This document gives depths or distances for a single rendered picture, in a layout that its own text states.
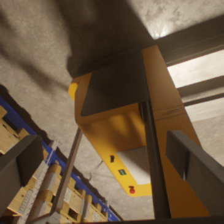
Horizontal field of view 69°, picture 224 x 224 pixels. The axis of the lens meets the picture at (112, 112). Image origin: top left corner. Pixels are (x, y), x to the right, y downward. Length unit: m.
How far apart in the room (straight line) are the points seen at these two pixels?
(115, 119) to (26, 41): 1.23
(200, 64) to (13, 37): 1.53
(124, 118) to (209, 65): 0.77
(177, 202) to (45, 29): 1.51
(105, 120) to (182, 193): 0.43
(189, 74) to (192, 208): 0.96
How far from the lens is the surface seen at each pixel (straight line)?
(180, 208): 0.52
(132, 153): 0.93
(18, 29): 1.75
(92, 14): 1.49
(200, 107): 1.49
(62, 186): 1.18
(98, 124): 0.79
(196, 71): 1.30
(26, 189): 1.96
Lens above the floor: 1.45
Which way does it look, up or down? 51 degrees down
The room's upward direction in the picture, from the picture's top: 173 degrees counter-clockwise
